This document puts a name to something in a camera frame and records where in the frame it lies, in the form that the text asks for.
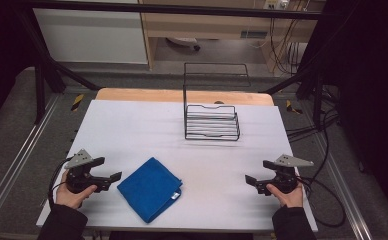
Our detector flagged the black wire rack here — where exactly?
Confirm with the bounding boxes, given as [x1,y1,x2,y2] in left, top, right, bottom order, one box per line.
[182,62,252,142]

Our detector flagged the bundle of hanging black cables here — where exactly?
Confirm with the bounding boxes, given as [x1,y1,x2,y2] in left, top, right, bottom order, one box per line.
[268,17,305,76]

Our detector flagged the black metal stand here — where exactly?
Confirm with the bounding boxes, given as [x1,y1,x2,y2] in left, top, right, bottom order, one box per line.
[13,6,101,126]
[263,59,328,131]

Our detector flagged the office chair base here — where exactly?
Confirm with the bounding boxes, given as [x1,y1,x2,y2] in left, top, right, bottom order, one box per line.
[165,36,202,52]

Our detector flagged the white cabinet panel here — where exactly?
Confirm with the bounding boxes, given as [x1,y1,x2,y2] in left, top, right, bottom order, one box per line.
[32,7,149,65]

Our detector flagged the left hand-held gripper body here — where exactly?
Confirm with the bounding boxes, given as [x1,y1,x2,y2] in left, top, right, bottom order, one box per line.
[64,148,112,195]

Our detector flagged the person's left hand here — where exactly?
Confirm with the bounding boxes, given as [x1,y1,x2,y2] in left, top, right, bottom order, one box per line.
[54,180,98,210]

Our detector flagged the left hand-held gripper cable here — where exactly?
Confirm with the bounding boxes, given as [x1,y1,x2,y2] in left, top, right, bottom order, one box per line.
[47,157,72,210]

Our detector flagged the black horizontal frame bar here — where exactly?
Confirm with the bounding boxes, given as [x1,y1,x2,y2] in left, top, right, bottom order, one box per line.
[21,0,324,21]

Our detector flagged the right hand-held gripper cable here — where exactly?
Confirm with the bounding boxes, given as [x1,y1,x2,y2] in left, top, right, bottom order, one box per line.
[295,175,347,229]

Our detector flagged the aluminium floor rail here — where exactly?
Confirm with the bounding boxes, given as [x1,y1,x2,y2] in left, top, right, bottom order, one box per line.
[0,94,61,231]
[310,129,373,240]

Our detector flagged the person's right hand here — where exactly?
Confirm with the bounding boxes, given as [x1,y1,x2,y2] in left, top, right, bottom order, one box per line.
[265,182,305,209]

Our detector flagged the blue folded towel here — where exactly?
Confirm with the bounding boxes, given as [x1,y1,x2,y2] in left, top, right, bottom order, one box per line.
[116,156,184,224]

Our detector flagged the hand-held gripper cable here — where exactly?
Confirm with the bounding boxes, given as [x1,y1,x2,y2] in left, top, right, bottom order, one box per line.
[47,157,72,210]
[295,175,347,229]

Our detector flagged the light wooden desk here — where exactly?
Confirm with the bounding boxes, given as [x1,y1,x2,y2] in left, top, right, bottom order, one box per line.
[137,0,320,72]

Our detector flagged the black floor cables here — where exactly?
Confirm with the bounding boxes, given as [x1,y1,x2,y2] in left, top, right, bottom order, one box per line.
[285,84,341,183]

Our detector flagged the white table cover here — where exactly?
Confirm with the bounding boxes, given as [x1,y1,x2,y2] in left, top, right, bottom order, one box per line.
[36,99,319,234]

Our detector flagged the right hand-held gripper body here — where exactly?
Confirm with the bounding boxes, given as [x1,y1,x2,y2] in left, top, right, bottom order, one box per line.
[254,153,315,196]

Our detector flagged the white power strip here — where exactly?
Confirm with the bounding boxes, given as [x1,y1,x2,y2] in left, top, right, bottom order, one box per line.
[263,0,290,11]

